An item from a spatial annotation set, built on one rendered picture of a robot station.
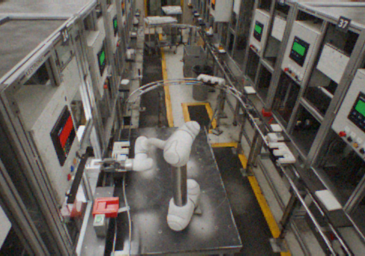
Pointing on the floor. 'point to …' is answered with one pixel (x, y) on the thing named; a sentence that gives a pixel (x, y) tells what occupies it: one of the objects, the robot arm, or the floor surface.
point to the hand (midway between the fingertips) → (98, 165)
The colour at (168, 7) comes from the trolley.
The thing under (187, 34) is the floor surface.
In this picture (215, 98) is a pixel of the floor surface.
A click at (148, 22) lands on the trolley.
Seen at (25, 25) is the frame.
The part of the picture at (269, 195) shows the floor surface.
